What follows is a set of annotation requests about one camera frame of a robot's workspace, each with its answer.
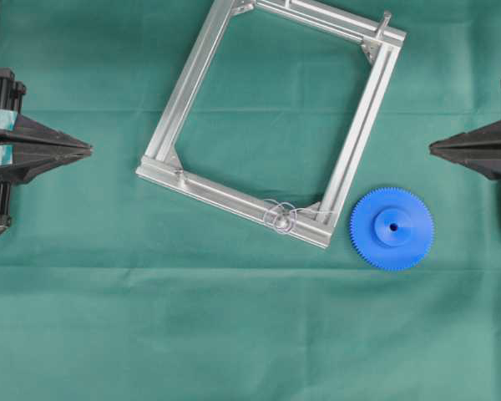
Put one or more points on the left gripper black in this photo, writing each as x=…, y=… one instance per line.
x=26, y=130

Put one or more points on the blue plastic gear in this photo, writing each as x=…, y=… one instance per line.
x=391, y=228

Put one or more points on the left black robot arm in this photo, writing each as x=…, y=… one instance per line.
x=28, y=148

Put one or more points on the green table cloth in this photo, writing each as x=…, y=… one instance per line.
x=112, y=288

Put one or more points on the square aluminium extrusion frame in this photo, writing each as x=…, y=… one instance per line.
x=313, y=224

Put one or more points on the steel shaft at frame corner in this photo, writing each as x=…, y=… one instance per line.
x=381, y=27

